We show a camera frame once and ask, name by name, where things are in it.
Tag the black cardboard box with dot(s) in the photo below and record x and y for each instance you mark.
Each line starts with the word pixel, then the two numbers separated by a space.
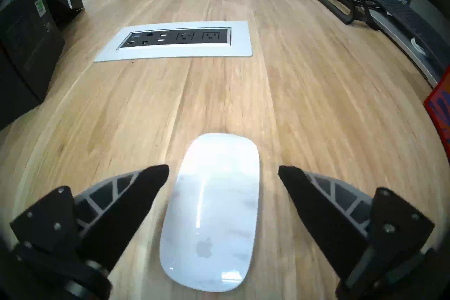
pixel 28 39

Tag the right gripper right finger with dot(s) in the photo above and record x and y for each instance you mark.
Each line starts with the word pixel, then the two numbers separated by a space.
pixel 327 225

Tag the white computer mouse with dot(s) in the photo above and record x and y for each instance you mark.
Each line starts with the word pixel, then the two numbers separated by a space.
pixel 211 215

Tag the red floral tissue box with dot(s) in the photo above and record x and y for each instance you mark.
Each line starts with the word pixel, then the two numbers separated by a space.
pixel 441 113

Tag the silver table power outlet panel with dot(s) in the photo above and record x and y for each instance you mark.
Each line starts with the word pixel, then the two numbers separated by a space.
pixel 242 39

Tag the black keyboard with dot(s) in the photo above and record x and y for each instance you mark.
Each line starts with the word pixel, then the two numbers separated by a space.
pixel 411 18
pixel 400 39

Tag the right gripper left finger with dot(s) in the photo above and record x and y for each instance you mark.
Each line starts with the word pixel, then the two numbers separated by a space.
pixel 119 218

